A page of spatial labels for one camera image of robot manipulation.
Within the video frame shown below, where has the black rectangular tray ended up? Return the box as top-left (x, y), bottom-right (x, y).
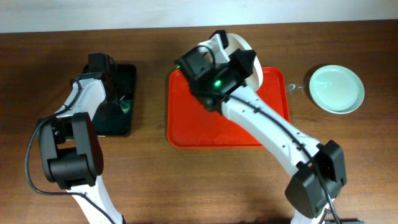
top-left (91, 64), bottom-right (137, 137)

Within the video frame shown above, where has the red plastic tray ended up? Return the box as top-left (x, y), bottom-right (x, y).
top-left (167, 67), bottom-right (290, 149)

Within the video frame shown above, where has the green yellow sponge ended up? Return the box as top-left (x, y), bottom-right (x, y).
top-left (120, 102), bottom-right (131, 114)

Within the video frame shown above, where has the white cream plate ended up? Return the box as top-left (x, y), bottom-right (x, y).
top-left (223, 32), bottom-right (264, 93)

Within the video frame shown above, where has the mint green plate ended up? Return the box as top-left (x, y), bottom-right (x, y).
top-left (308, 65), bottom-right (365, 114)

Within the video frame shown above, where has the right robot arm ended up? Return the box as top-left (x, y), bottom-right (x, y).
top-left (175, 30), bottom-right (347, 223)

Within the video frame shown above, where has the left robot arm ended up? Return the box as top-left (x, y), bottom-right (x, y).
top-left (35, 72), bottom-right (125, 223)

